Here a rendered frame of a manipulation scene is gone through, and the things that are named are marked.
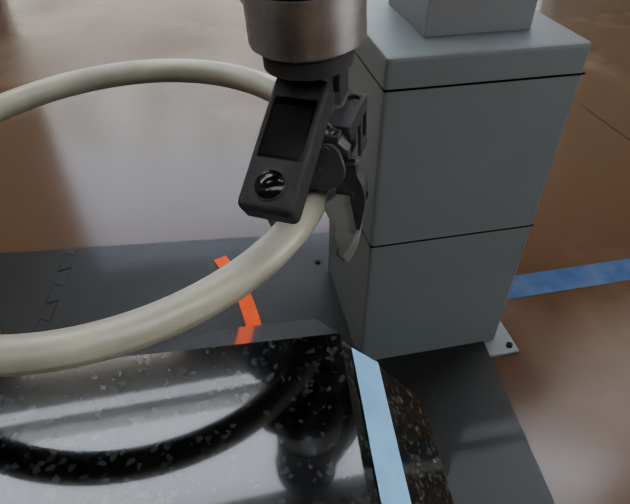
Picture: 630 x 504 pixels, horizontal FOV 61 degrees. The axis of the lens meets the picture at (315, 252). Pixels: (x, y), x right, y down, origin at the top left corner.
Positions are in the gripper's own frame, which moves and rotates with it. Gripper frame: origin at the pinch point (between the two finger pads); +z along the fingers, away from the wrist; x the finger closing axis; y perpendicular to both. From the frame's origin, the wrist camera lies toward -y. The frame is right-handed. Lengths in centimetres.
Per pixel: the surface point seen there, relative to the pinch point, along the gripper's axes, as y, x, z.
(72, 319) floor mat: 36, 92, 81
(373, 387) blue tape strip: -9.6, -8.3, 6.3
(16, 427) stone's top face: -23.7, 17.9, 2.0
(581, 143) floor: 198, -57, 100
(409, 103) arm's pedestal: 54, 0, 12
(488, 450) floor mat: 31, -28, 86
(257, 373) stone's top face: -12.9, 1.4, 3.4
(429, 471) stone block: -14.1, -14.5, 10.4
